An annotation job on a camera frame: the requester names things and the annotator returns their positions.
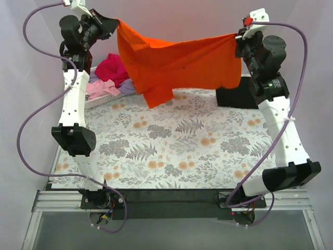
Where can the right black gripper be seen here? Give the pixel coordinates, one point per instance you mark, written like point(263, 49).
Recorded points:
point(242, 42)

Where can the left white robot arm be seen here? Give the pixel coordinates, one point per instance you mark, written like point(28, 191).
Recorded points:
point(71, 133)

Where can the pink t shirt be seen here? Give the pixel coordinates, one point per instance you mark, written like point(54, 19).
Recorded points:
point(100, 88)

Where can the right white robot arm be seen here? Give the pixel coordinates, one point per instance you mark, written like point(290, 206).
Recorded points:
point(294, 168)

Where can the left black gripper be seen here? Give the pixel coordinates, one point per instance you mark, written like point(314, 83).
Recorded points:
point(104, 25)

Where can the floral table mat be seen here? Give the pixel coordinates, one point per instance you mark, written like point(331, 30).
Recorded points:
point(187, 143)

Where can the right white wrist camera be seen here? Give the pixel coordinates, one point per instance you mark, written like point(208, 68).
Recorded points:
point(255, 21)

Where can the folded black t shirt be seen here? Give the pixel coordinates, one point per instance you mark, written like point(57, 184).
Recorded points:
point(239, 97)

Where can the orange t shirt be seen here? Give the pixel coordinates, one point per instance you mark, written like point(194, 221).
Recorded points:
point(157, 67)

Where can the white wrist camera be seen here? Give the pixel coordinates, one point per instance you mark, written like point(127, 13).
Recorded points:
point(255, 21)
point(77, 7)

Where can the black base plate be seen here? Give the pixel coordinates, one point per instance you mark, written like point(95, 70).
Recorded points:
point(160, 203)

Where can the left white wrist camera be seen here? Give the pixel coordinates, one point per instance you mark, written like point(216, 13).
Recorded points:
point(77, 7)

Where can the lavender t shirt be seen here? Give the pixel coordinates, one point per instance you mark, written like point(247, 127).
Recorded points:
point(127, 87)

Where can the magenta t shirt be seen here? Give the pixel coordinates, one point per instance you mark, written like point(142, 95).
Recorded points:
point(112, 69)

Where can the white plastic laundry basket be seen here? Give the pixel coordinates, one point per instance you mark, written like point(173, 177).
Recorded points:
point(100, 100)

